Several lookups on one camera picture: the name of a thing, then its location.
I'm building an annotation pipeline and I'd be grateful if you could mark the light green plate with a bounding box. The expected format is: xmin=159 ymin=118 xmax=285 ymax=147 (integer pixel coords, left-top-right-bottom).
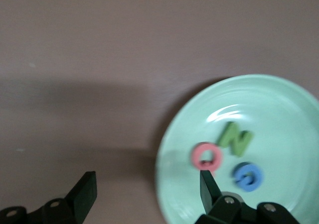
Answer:
xmin=154 ymin=74 xmax=319 ymax=224

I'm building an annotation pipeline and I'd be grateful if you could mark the brown table cover sheet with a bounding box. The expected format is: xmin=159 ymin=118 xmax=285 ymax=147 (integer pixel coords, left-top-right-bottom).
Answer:
xmin=0 ymin=0 xmax=319 ymax=224

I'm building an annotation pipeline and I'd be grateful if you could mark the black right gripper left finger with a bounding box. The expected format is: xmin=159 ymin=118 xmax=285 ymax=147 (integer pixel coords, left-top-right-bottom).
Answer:
xmin=0 ymin=171 xmax=98 ymax=224

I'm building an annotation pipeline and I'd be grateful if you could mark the blue letter G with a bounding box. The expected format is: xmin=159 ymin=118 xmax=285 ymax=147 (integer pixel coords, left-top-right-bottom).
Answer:
xmin=230 ymin=162 xmax=264 ymax=192

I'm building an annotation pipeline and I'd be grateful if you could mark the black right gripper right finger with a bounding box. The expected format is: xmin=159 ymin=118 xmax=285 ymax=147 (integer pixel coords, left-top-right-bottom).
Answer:
xmin=195 ymin=170 xmax=300 ymax=224

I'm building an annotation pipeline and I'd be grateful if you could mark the pink letter Q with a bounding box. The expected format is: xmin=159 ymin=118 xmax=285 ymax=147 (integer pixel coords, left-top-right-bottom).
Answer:
xmin=191 ymin=141 xmax=223 ymax=176

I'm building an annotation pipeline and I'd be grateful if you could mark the green letter N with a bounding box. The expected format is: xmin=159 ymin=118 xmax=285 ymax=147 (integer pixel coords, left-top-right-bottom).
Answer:
xmin=216 ymin=121 xmax=254 ymax=158

